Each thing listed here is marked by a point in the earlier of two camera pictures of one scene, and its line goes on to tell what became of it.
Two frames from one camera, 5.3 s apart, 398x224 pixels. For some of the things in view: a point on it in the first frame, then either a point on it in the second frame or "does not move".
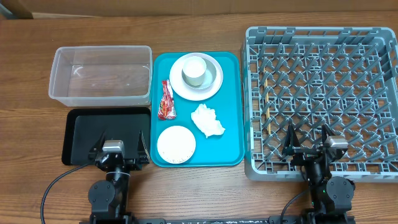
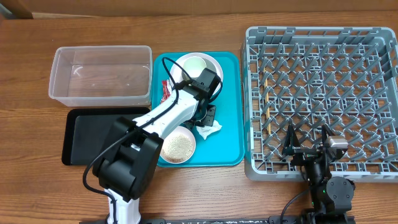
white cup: x=193 y=70 does not move
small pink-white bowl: x=176 y=144 does not move
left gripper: x=134 y=165 -> x=209 y=120
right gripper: x=304 y=155 does not move
